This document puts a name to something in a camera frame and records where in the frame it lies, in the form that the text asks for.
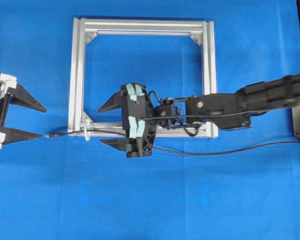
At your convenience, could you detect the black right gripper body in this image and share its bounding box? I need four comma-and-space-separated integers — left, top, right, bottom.
121, 83, 157, 158

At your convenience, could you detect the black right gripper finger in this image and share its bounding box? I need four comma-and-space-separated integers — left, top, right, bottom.
97, 90, 123, 113
99, 138, 127, 152

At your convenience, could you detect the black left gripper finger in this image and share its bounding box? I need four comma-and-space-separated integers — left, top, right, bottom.
8, 84, 47, 112
1, 127, 42, 145

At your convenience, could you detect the black wire with plug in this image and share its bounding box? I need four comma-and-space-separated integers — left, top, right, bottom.
44, 129, 300, 156

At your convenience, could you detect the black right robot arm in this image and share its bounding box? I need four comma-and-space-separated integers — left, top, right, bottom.
98, 74, 300, 158

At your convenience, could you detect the white zip tie loop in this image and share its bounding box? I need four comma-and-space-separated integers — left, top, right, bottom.
83, 118, 91, 142

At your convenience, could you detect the aluminium extrusion frame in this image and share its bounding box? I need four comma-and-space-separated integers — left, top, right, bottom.
68, 18, 217, 137

